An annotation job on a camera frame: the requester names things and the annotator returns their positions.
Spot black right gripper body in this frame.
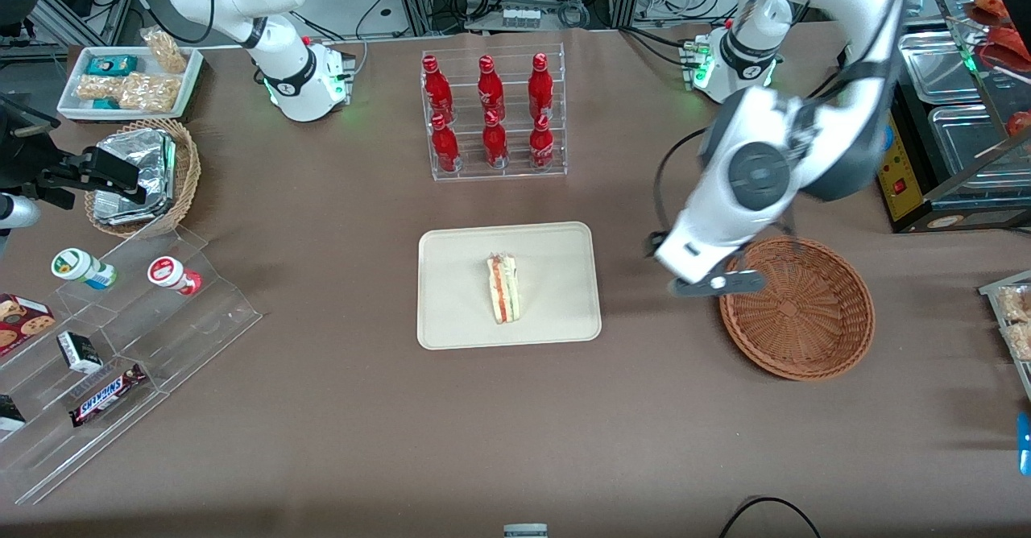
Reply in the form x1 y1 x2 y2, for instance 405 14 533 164
0 95 91 210

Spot triangular sandwich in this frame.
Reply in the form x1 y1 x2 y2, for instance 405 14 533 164
484 253 524 325

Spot tan wicker basket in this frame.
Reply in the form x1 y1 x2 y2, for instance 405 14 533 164
84 118 202 239

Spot white rectangular snack tray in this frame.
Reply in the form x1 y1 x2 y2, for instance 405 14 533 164
57 45 205 123

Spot round brown wicker basket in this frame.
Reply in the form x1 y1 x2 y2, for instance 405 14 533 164
718 236 876 383

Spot cream rectangular serving tray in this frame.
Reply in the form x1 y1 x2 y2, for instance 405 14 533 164
416 221 603 351

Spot silver foil wrapped package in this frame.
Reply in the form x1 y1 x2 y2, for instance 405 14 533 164
93 190 172 227
95 128 177 202

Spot clear bag of crackers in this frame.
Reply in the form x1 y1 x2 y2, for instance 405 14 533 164
1003 322 1031 362
140 27 189 75
996 286 1031 323
76 75 126 103
118 72 180 113

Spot green lid yogurt cup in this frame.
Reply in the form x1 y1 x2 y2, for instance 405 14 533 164
51 248 118 291

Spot red lid yogurt cup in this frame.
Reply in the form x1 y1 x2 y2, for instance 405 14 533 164
147 255 203 296

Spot teal snack box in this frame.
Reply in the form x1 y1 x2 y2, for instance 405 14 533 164
85 54 139 77

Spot red cola bottle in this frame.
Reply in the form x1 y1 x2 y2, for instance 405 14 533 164
481 110 511 171
527 52 557 121
422 55 457 125
430 113 462 174
528 114 557 172
476 55 507 123

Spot clear acrylic tiered stand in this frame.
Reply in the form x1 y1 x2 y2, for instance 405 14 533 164
0 227 263 506

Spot clear acrylic bottle rack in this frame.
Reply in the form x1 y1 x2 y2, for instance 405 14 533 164
420 42 569 183

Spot red cookie box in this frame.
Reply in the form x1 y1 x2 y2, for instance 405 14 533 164
0 292 56 358

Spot small black white carton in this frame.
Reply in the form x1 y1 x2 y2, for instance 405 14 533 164
56 330 104 375

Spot brown snickers bar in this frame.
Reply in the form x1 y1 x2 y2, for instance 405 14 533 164
68 362 149 428

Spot black yellow food warmer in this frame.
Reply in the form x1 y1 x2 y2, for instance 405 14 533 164
876 27 1031 235

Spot white power strip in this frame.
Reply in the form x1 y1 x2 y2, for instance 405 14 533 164
499 5 544 31

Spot steel food pan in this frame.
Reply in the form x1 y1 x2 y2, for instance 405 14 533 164
897 30 980 107
930 105 1031 197

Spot brown table cover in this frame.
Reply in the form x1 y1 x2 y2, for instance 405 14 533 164
0 26 1031 538

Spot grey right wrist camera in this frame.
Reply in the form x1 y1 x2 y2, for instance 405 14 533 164
0 195 40 230

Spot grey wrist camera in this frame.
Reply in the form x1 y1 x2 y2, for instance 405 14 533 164
0 195 40 230
667 270 768 299

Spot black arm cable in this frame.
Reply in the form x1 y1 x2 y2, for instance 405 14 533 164
652 126 711 241

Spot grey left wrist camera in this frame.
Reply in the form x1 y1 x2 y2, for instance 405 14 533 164
667 270 768 299

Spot black looped cable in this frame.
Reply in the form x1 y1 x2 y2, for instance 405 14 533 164
718 495 823 538

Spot white wire snack tray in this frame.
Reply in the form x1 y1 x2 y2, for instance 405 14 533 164
978 270 1031 403

